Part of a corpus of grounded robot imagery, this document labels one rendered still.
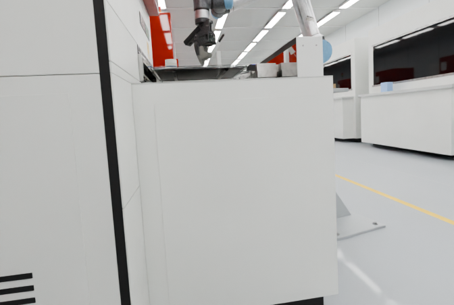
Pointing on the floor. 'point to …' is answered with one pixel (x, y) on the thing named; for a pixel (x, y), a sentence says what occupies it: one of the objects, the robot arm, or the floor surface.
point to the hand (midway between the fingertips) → (200, 63)
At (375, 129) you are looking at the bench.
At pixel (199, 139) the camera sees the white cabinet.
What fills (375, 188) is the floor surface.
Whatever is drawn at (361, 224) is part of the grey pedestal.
